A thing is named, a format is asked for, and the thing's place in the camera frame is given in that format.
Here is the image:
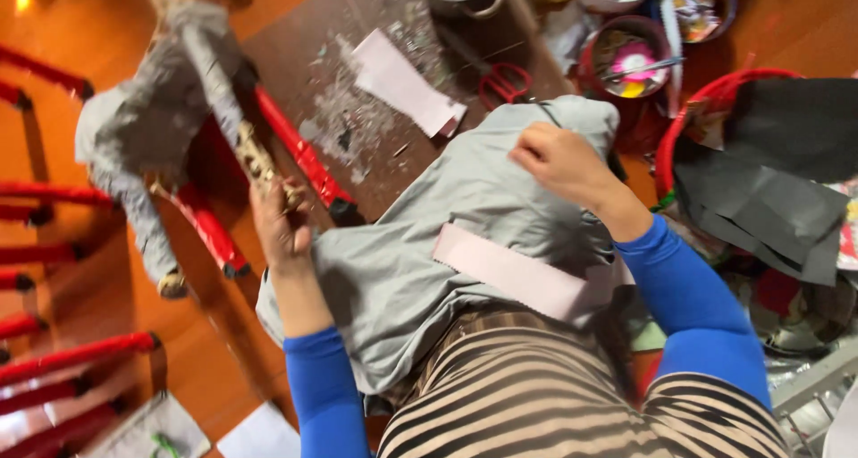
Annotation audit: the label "person's striped clothing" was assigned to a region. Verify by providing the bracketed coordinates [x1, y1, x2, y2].
[375, 303, 793, 458]

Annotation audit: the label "red plastic basket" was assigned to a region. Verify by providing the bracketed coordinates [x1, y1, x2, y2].
[654, 67, 805, 201]

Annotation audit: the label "large grey paper sheet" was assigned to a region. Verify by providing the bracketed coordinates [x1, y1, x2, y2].
[255, 95, 627, 400]

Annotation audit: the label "blue bowl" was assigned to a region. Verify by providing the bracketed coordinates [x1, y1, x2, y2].
[660, 0, 739, 44]

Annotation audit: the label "green string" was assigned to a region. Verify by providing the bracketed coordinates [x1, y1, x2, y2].
[150, 432, 183, 458]

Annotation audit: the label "white metal rack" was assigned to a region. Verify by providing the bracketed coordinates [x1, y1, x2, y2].
[770, 349, 858, 458]

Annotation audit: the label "brown work board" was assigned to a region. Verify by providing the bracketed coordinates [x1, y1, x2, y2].
[240, 0, 579, 226]

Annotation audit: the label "person's right hand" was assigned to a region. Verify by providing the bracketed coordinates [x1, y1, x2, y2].
[508, 122, 624, 211]

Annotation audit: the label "red bowl with paper scraps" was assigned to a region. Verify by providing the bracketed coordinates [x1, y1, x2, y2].
[578, 15, 674, 101]

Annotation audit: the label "red scissors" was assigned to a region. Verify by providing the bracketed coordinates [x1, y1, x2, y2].
[478, 62, 535, 112]

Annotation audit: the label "thin brush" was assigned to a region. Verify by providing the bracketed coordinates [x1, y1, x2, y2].
[601, 56, 686, 83]

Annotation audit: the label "white serrated strip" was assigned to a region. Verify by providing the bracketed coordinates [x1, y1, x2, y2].
[660, 0, 685, 118]

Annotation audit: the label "small grey paper sheet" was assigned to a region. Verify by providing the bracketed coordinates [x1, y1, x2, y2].
[82, 390, 213, 458]

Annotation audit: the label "person's left hand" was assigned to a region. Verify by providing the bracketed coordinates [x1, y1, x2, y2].
[249, 176, 314, 276]

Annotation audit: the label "white paper sheet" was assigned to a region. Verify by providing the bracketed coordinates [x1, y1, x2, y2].
[215, 400, 303, 458]

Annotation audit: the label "pink paper strip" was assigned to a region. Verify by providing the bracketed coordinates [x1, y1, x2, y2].
[432, 222, 636, 325]
[351, 28, 469, 139]

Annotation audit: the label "heap of coloured scraps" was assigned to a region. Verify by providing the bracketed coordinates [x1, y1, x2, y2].
[727, 260, 858, 361]

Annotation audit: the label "grey paper animal figure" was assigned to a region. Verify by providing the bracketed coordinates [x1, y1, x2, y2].
[74, 0, 311, 301]

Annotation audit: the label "red paper-wrapped rod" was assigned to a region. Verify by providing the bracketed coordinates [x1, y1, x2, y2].
[168, 182, 252, 279]
[253, 84, 363, 223]

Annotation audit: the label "row of red sticks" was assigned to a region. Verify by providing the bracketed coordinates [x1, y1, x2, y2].
[0, 42, 163, 458]

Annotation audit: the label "black paper sheets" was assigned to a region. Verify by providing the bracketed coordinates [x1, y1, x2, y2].
[672, 76, 858, 287]

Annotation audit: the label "white plastic bag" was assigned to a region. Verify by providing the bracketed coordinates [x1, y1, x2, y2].
[540, 1, 599, 73]

